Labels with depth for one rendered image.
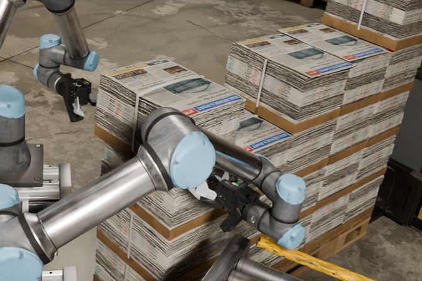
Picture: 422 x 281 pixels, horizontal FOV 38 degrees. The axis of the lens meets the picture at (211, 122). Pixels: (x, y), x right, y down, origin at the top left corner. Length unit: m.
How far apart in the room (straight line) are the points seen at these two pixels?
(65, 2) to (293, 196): 0.93
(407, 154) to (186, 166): 2.38
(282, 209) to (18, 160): 0.79
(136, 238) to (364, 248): 1.45
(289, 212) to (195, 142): 0.43
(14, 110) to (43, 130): 2.01
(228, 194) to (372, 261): 1.58
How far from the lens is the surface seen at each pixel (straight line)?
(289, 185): 1.59
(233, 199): 1.74
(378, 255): 3.25
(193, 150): 1.28
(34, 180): 1.87
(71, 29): 2.10
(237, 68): 2.39
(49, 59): 2.31
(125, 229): 2.20
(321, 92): 2.31
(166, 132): 1.33
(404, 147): 3.55
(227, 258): 1.67
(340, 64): 2.37
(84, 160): 3.54
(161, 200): 1.98
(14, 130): 1.84
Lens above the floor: 1.85
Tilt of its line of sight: 27 degrees down
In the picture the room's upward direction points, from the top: 9 degrees clockwise
